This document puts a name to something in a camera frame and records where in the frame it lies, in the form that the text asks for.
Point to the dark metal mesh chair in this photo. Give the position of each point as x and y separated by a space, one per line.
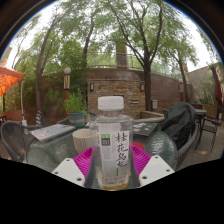
13 136

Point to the large tree forked trunk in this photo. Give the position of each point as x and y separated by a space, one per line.
147 86

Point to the clear drink bottle white cap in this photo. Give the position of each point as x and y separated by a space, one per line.
111 146

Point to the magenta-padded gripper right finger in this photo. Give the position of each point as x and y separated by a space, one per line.
155 168

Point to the black wall lantern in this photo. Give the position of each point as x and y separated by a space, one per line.
142 87
92 87

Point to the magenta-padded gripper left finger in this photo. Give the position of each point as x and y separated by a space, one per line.
68 170

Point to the orange canopy tent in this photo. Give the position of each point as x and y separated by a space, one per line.
8 78

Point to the globe garden lamp post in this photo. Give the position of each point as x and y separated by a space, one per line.
67 81

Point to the grey wall utility box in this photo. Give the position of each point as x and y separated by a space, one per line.
154 104

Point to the leaning tree curved trunk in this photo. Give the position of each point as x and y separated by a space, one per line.
39 86

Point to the black metal patio chair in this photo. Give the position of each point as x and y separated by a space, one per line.
210 128

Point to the folded maroon patio umbrella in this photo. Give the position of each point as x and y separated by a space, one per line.
217 86

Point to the green plant in teal pot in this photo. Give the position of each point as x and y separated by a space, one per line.
76 106

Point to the metal chair holding backpack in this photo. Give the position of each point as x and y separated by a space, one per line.
191 146

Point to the blue yellow striped post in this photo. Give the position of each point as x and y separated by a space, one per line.
38 118

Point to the small tree thin trunk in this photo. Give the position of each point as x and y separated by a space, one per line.
184 83

